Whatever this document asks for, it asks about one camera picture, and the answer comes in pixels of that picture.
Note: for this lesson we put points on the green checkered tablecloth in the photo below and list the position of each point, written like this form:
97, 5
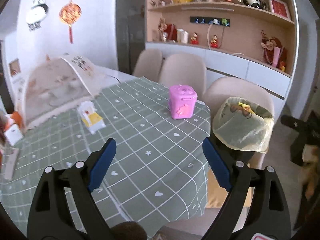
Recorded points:
153, 172

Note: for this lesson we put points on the beige chair near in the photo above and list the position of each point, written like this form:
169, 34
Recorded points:
225, 87

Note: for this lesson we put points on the trash bin with yellow bag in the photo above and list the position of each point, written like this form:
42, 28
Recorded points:
243, 126

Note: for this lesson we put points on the beige chair far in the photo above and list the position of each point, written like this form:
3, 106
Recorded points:
149, 64

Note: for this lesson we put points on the red figurine right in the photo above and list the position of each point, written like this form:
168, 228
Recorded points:
214, 42

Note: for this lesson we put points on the black power strip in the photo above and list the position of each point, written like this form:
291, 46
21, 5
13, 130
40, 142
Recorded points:
210, 20

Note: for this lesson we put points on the person hand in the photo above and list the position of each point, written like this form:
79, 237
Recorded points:
309, 174

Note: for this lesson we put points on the red chinese knot ornament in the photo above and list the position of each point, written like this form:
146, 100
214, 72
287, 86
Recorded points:
69, 14

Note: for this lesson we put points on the red figurine left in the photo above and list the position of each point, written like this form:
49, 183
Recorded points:
194, 39

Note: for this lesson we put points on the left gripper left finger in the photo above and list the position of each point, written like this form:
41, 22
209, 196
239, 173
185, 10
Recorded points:
98, 163

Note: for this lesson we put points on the white cabinet counter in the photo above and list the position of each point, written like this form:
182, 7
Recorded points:
229, 64

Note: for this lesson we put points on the beige chair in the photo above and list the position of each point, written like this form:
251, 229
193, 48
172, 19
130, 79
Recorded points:
149, 64
225, 87
184, 69

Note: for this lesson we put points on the red gift bouquet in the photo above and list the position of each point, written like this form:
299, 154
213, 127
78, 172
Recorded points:
275, 53

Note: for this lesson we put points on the red figurine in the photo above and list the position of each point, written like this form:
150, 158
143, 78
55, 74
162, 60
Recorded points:
194, 39
214, 42

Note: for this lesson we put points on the red framed picture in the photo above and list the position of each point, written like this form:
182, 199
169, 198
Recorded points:
280, 8

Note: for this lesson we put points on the wine bottle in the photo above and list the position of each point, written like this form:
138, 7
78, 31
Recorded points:
255, 4

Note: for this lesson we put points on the white mugs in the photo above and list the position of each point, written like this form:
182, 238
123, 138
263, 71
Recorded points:
182, 36

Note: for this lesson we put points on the beige chair middle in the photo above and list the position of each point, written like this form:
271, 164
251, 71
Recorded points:
184, 69

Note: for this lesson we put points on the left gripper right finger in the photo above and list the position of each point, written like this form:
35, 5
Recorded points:
221, 164

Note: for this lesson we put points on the red doll gift bag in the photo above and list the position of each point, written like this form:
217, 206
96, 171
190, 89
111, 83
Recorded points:
168, 32

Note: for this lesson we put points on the yellow white toy chair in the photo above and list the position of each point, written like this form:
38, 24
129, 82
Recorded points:
90, 118

